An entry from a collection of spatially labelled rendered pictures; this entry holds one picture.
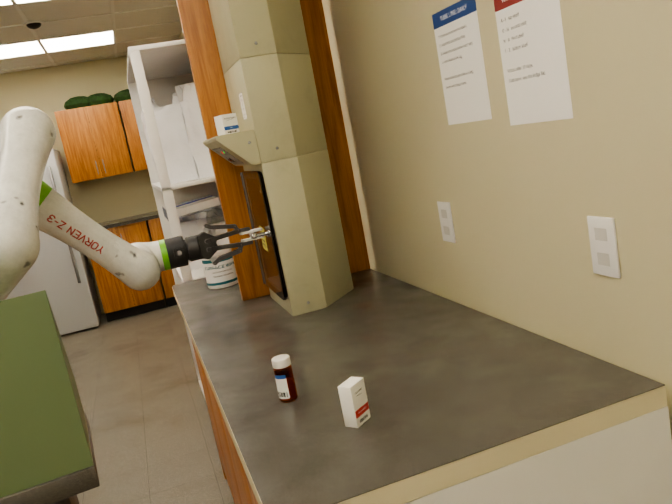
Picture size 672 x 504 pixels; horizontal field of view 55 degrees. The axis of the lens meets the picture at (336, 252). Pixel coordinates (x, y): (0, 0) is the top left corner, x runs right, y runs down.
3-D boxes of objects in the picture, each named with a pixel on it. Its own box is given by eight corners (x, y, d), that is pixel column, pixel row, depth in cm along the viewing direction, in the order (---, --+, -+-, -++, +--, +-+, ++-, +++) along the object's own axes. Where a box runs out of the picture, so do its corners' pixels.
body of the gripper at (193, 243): (190, 264, 194) (221, 257, 197) (184, 237, 193) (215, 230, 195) (188, 262, 201) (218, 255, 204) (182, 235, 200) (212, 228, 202)
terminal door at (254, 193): (267, 284, 227) (243, 170, 220) (287, 300, 198) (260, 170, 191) (265, 284, 227) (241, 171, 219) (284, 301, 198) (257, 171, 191)
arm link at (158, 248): (114, 243, 195) (123, 278, 198) (115, 252, 183) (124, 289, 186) (161, 233, 199) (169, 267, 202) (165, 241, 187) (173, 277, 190)
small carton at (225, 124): (232, 134, 200) (228, 114, 199) (240, 132, 196) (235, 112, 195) (217, 136, 198) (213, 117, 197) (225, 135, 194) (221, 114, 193)
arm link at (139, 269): (54, 186, 175) (29, 219, 174) (51, 191, 164) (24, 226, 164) (167, 261, 189) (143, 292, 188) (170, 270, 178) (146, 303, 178)
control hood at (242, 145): (242, 164, 220) (236, 135, 219) (261, 163, 190) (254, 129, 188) (208, 171, 217) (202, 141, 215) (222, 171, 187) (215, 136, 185)
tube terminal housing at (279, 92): (337, 280, 236) (295, 63, 222) (368, 296, 205) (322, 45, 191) (270, 297, 229) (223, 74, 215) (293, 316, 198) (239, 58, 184)
